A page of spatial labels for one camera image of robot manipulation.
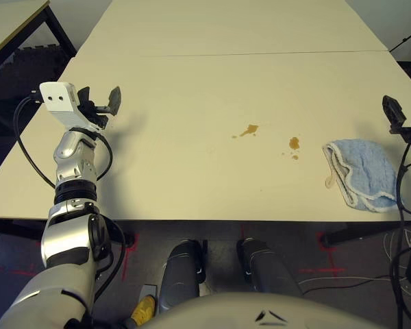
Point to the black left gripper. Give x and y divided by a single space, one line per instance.
94 116

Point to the light blue terry rag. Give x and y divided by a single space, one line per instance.
366 168

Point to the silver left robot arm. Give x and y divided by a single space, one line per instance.
68 240

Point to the black tripod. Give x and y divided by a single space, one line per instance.
405 39

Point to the black foam puzzle mat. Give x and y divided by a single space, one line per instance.
20 75

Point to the small brown liquid spill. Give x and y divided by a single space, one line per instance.
294 142

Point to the large brown liquid spill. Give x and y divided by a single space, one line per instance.
250 129

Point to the grey flat floor object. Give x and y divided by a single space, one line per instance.
149 291

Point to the grey right robot leg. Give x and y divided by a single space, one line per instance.
267 267

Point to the yellow object on floor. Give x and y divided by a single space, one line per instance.
144 308

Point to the grey robot torso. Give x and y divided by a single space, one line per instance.
260 312

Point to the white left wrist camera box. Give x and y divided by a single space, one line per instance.
60 103

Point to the beige side table black frame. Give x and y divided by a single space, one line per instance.
7 24

